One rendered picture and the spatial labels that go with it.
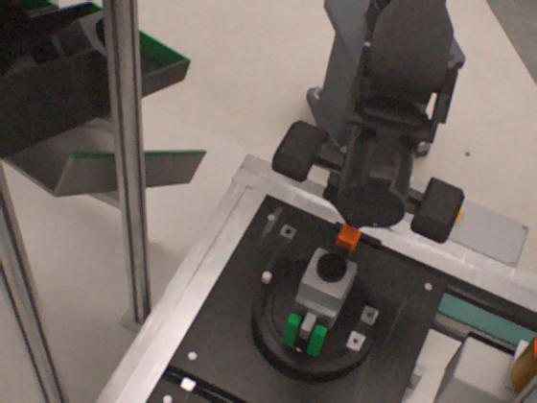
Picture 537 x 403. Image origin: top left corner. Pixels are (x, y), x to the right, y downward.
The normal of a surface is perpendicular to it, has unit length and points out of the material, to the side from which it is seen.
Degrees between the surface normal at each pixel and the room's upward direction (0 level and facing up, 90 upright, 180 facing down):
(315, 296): 90
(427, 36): 29
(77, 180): 90
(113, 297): 0
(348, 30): 0
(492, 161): 0
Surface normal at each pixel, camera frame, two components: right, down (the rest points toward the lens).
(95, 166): 0.82, 0.51
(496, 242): 0.09, -0.56
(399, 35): -0.03, -0.11
